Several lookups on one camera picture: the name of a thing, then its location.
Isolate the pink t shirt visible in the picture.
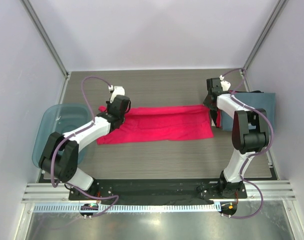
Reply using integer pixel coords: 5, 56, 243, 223
96, 104, 214, 145

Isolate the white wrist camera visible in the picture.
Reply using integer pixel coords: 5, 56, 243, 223
108, 85, 125, 103
219, 75, 231, 92

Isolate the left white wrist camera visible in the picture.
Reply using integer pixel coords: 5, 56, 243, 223
108, 85, 125, 103

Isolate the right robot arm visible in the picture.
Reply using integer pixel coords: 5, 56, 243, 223
203, 77, 272, 199

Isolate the clear blue plastic bin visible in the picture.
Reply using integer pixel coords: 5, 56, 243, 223
32, 103, 92, 167

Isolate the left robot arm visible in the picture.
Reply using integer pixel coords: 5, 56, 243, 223
39, 95, 131, 200

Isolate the folded grey-blue t shirt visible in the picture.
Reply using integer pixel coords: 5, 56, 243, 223
220, 92, 276, 132

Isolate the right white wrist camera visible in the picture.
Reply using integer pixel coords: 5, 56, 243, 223
219, 75, 231, 92

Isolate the slotted cable duct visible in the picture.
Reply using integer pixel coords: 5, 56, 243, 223
34, 202, 221, 213

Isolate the folded black t shirt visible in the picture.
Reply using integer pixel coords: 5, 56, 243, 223
210, 109, 218, 124

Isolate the aluminium frame post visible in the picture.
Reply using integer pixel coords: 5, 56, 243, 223
240, 0, 290, 75
21, 0, 71, 78

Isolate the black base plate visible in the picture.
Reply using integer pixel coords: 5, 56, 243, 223
69, 177, 248, 206

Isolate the right aluminium frame post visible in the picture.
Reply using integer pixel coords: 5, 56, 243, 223
240, 0, 290, 75

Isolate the left aluminium frame post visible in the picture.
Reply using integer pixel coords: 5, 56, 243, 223
21, 0, 71, 78

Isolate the aluminium rail beam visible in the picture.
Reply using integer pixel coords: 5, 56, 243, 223
22, 180, 296, 203

